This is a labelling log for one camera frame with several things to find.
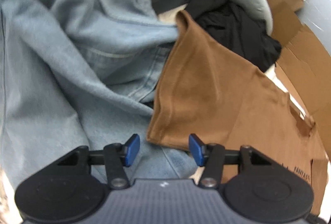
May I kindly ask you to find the brown printed t-shirt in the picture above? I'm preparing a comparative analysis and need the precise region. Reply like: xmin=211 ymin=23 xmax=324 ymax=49
xmin=146 ymin=11 xmax=330 ymax=214

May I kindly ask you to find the cream bear print bedsheet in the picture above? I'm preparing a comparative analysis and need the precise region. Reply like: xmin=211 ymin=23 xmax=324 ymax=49
xmin=157 ymin=6 xmax=309 ymax=180

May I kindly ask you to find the black garment pile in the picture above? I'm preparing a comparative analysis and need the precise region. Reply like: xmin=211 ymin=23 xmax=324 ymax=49
xmin=185 ymin=0 xmax=282 ymax=72

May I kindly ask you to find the grey metal cabinet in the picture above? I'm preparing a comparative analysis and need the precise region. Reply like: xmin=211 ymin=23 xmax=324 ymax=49
xmin=297 ymin=0 xmax=331 ymax=54

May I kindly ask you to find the brown cardboard sheet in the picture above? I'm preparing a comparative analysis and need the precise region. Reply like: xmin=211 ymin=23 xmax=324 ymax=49
xmin=248 ymin=0 xmax=331 ymax=163

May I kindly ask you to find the grey blue denim garment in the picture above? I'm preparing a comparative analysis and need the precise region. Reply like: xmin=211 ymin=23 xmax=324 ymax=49
xmin=1 ymin=0 xmax=197 ymax=188

